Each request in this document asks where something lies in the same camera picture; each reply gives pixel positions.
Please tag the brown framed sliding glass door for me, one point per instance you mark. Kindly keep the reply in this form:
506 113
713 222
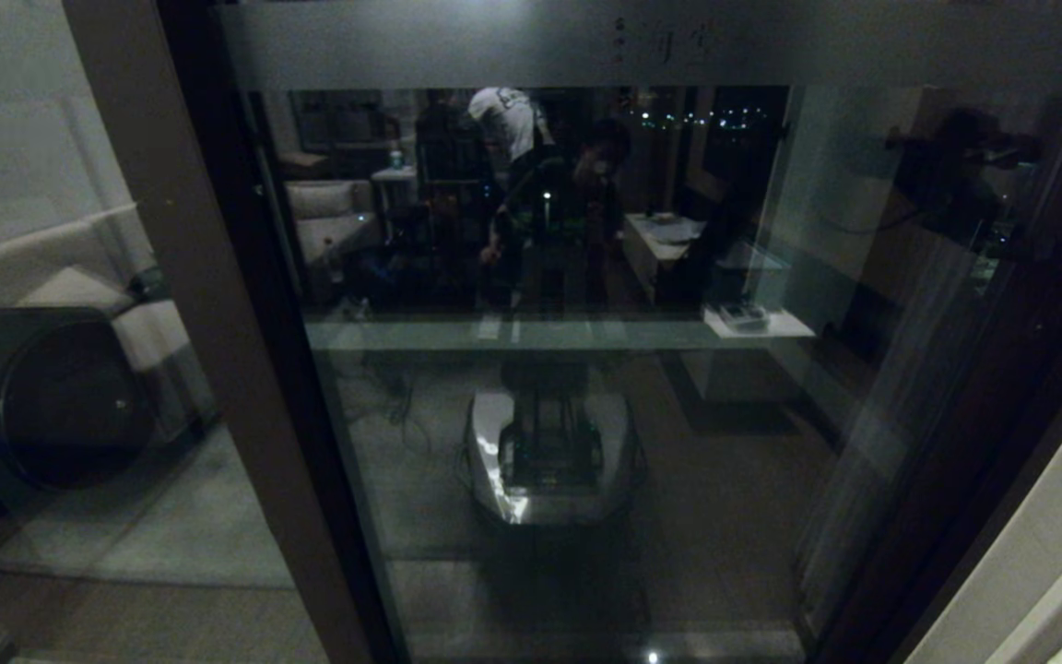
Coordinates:
586 46

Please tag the brown framed fixed glass panel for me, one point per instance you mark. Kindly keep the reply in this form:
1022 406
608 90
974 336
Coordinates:
218 323

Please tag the grey rug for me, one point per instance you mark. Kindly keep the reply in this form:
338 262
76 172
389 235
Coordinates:
171 516

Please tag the light grey sofa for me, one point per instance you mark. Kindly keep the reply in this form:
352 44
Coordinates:
79 290

